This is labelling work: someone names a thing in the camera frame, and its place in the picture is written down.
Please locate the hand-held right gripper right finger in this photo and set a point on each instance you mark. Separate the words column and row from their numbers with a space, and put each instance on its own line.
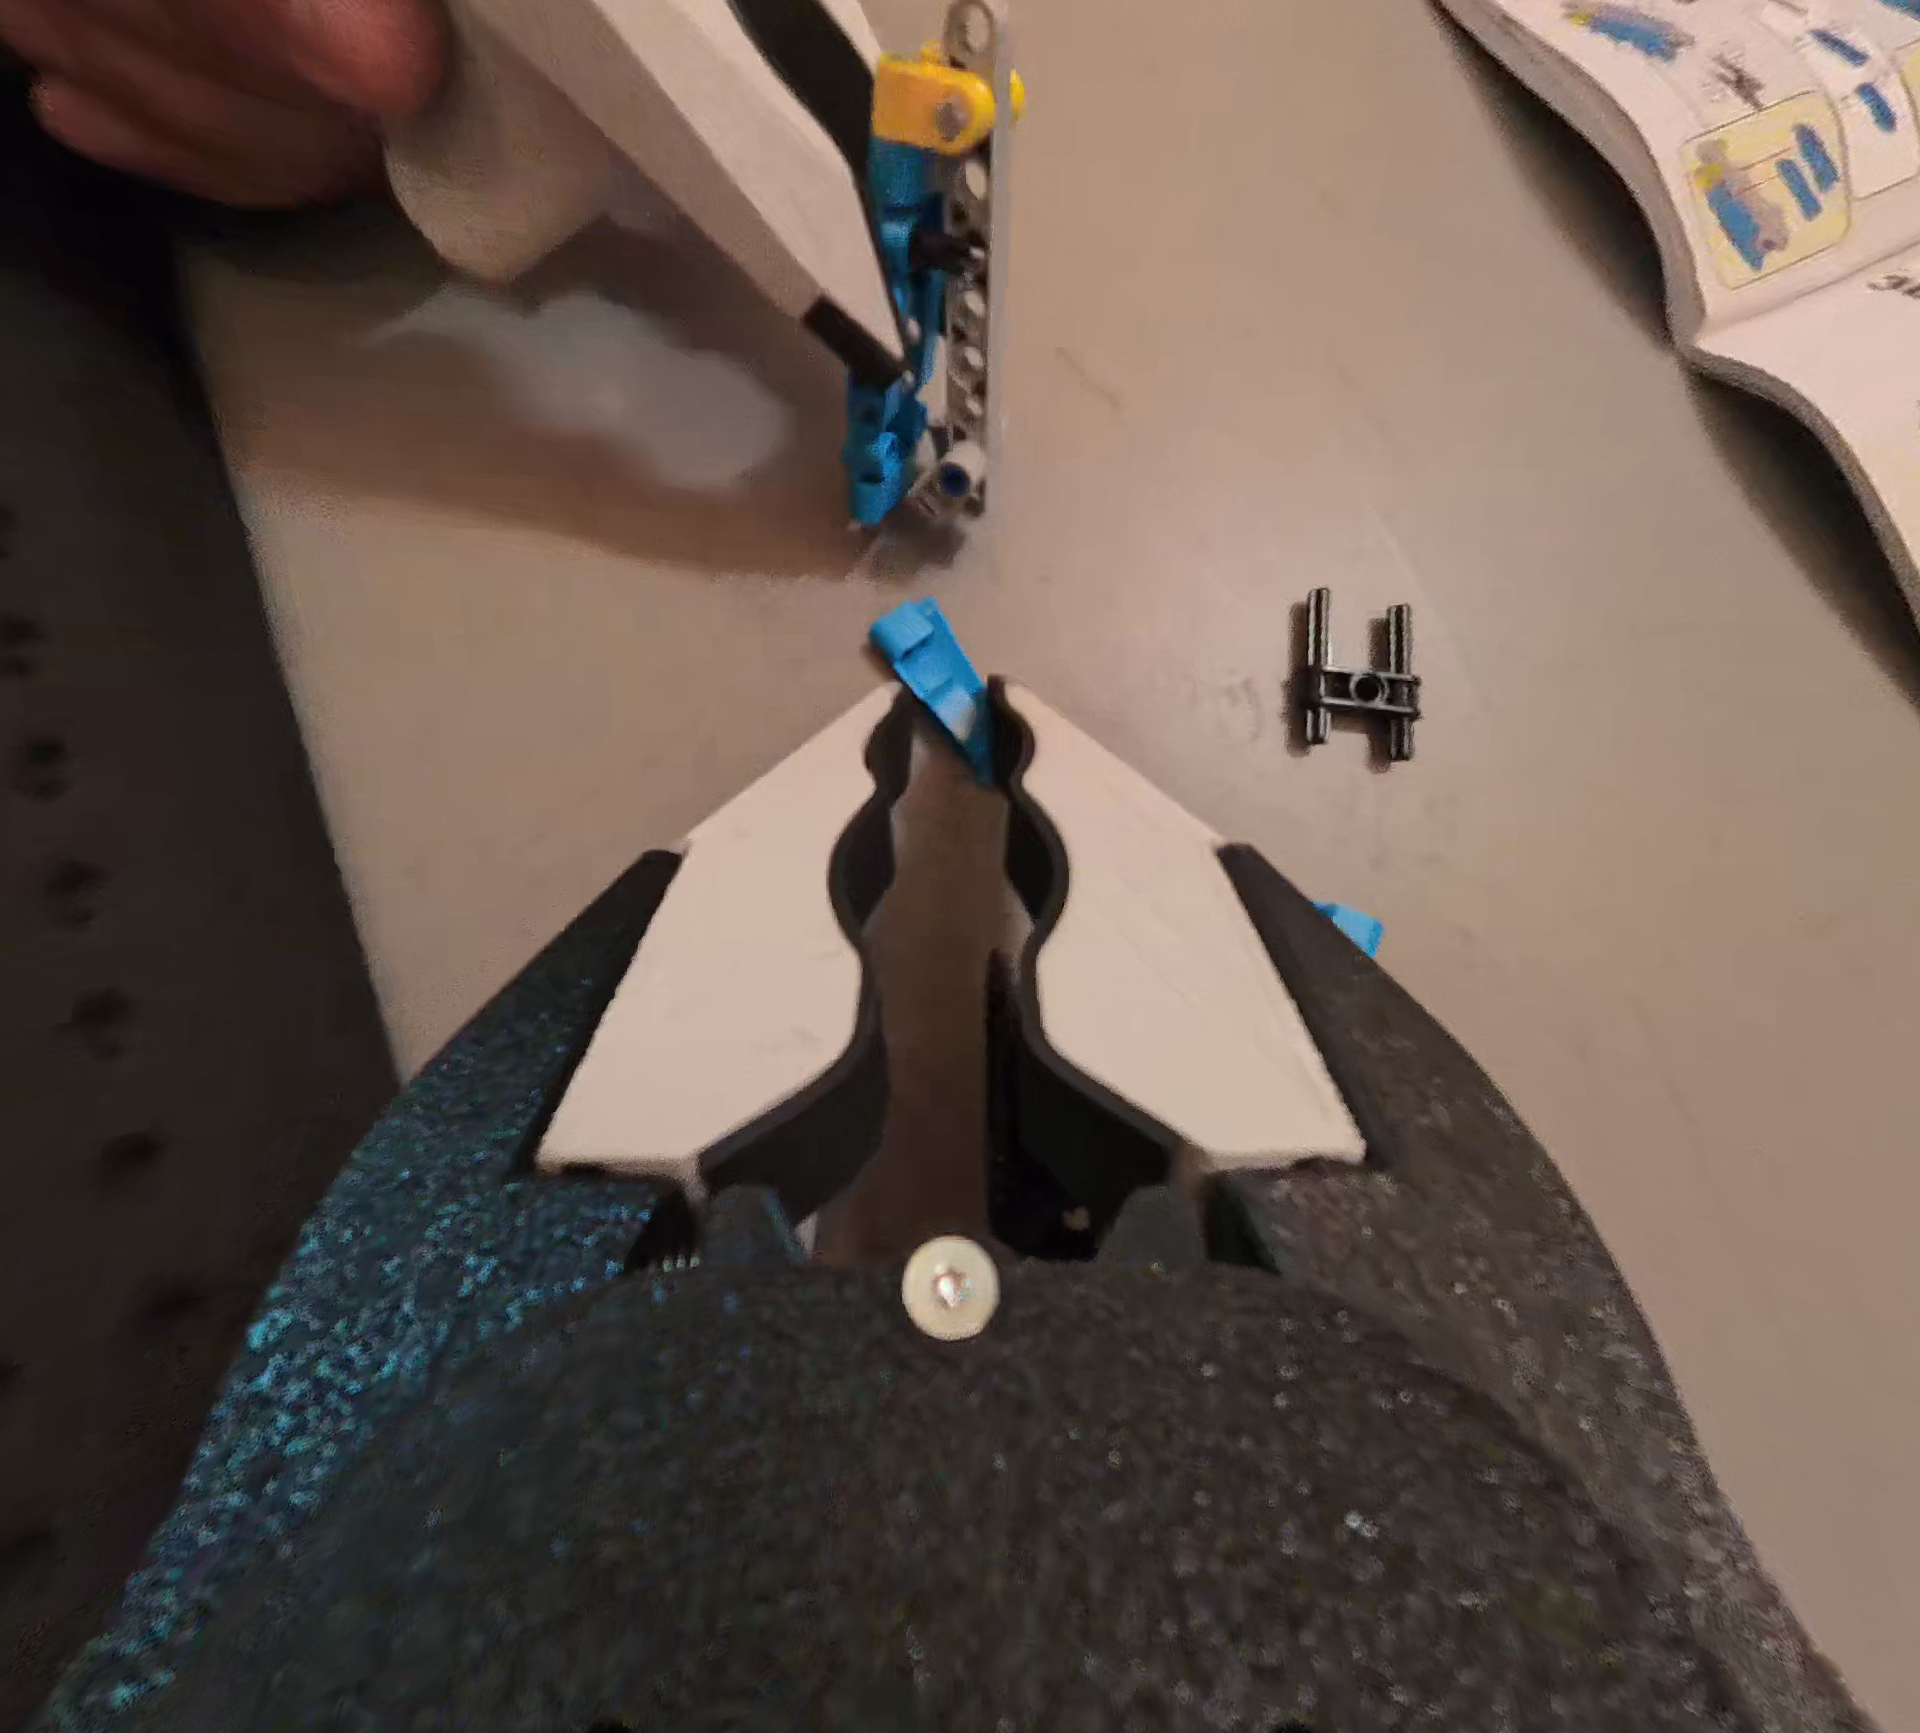
column 1185, row 1012

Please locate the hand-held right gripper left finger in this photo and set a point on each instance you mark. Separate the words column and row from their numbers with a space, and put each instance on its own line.
column 705, row 1012

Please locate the black pin connector piece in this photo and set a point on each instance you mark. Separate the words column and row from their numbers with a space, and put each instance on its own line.
column 1361, row 687

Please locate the blue beam piece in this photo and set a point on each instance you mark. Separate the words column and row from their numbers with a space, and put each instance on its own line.
column 920, row 650

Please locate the blue grey yellow brick assembly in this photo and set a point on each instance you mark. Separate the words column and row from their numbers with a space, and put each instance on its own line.
column 902, row 440

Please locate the person's left hand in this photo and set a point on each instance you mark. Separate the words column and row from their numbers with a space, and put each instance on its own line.
column 198, row 7

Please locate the blue curved panel piece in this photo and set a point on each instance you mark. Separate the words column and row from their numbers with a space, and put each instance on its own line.
column 1352, row 924

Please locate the black perforated panel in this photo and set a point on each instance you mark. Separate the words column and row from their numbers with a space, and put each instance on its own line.
column 120, row 863

